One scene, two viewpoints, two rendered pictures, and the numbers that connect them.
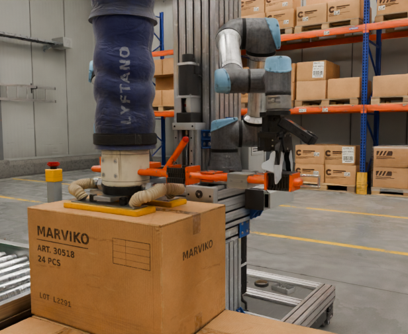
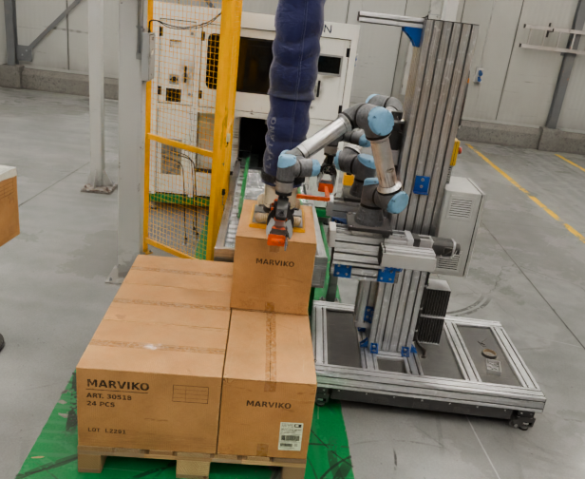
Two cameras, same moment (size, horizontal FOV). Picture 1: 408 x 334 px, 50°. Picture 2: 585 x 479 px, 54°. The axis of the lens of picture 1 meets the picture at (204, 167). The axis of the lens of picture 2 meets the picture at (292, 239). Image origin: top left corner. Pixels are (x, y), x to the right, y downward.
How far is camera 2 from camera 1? 2.34 m
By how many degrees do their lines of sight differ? 57
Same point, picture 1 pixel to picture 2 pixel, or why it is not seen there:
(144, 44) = (288, 116)
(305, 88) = not seen: outside the picture
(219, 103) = (408, 161)
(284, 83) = (279, 175)
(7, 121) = (577, 82)
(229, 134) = (367, 193)
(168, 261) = (240, 258)
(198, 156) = not seen: hidden behind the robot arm
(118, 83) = (269, 140)
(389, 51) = not seen: outside the picture
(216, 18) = (417, 83)
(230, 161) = (364, 215)
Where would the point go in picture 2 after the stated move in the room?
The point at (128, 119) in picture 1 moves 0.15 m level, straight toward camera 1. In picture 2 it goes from (269, 164) to (245, 167)
